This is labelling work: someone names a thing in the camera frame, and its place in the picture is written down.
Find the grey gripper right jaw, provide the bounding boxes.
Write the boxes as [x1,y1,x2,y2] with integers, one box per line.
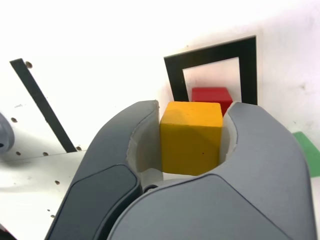
[107,101,315,240]

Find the red cube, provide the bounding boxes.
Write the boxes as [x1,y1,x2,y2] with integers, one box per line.
[191,86,233,117]

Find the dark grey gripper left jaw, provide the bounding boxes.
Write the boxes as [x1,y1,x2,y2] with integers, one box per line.
[46,99,165,240]

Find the black tape square outline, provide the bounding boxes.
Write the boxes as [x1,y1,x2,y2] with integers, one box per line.
[163,35,258,106]

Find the green cube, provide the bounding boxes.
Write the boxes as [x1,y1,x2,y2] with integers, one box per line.
[292,131,320,179]

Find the yellow cube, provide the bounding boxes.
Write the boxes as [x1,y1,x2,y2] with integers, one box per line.
[159,101,224,177]

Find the black tape strip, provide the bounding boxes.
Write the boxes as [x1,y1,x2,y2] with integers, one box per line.
[9,58,78,153]

